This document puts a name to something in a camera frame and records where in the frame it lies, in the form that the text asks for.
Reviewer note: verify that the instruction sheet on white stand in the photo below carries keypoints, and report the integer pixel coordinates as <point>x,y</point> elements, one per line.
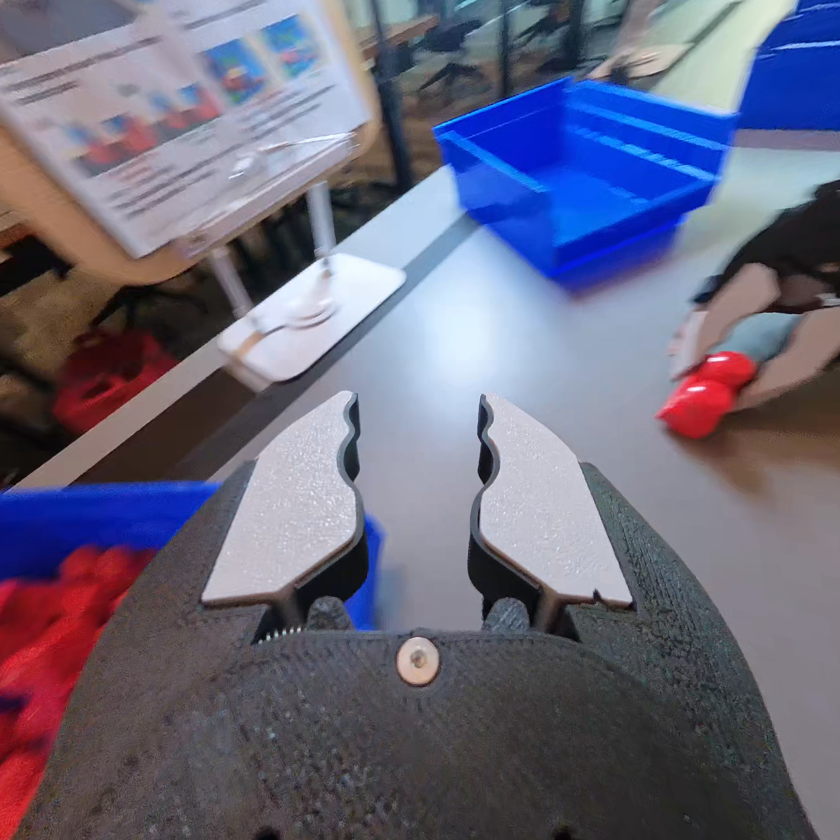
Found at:
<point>46,216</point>

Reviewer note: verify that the printed instruction sheet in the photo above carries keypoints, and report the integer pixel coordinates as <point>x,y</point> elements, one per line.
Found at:
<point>197,131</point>

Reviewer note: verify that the wooden easel board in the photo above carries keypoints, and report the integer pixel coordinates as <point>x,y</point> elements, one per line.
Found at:
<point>630,62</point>

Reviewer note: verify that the red plastic jerrycan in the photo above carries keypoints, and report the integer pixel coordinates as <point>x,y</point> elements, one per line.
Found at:
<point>111,387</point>

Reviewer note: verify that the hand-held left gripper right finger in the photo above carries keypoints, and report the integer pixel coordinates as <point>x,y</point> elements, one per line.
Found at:
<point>551,525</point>

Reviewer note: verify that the black office chair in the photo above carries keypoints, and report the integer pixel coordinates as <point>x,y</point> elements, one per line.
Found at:
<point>453,39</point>

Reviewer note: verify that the cluster of red mega blocks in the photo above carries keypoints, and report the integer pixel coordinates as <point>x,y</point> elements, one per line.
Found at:
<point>52,623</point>

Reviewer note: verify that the wooden desk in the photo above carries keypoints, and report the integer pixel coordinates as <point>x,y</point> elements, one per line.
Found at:
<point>394,29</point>

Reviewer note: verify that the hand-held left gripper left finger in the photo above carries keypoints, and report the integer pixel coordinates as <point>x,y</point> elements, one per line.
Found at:
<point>289,525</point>

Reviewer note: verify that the black tripod pole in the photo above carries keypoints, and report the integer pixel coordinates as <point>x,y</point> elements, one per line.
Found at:
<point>394,118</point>

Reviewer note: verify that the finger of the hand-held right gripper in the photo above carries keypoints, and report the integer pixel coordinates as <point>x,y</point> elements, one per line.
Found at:
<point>807,348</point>
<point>728,302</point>

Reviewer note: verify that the red two-stud mega block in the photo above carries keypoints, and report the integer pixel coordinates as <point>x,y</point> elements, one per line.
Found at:
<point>702,400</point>

